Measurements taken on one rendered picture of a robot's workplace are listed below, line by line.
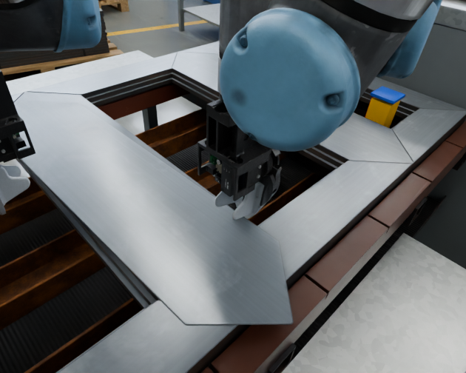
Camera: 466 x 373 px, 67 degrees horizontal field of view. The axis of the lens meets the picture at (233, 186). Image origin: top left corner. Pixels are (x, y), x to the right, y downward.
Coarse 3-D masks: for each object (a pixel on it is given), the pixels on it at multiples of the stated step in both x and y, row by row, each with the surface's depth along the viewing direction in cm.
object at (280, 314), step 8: (288, 296) 44; (280, 304) 43; (288, 304) 43; (272, 312) 42; (280, 312) 42; (288, 312) 42; (264, 320) 41; (272, 320) 41; (280, 320) 41; (288, 320) 41
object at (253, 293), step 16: (272, 256) 49; (256, 272) 46; (272, 272) 47; (224, 288) 44; (240, 288) 44; (256, 288) 45; (272, 288) 45; (208, 304) 42; (224, 304) 43; (240, 304) 43; (256, 304) 43; (272, 304) 43; (192, 320) 41; (208, 320) 41; (224, 320) 41; (240, 320) 41; (256, 320) 41
